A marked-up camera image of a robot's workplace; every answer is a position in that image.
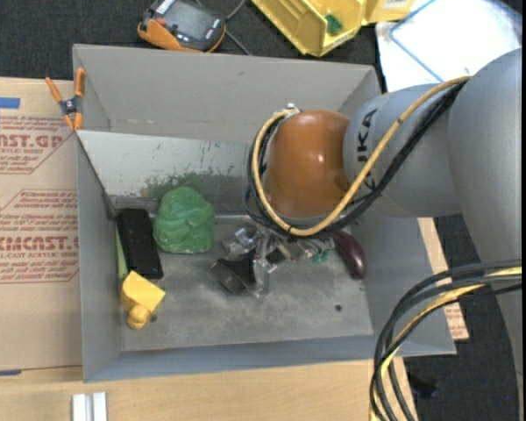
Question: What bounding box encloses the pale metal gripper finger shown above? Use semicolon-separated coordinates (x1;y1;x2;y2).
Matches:
222;227;258;256
251;257;278;298

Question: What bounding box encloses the black and grey wedge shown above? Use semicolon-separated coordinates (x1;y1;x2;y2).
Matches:
209;256;256;296

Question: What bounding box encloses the grey metal bin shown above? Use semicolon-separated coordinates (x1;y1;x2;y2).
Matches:
72;44;458;383

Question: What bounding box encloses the green lumpy toy figure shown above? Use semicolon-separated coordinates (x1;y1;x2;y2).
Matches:
152;185;216;255

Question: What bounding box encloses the dark purple toy eggplant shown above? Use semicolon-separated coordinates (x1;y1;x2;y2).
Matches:
331;230;368;280

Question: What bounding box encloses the black flat block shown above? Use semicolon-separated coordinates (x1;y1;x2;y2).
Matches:
115;207;165;281

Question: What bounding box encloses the yellow toy block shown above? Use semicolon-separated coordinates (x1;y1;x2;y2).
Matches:
119;270;167;331

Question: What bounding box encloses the pale green flat strip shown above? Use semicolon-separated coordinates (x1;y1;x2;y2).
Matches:
115;224;131;280

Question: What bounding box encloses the brown cardboard board red print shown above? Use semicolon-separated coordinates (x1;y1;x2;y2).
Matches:
0;75;471;379

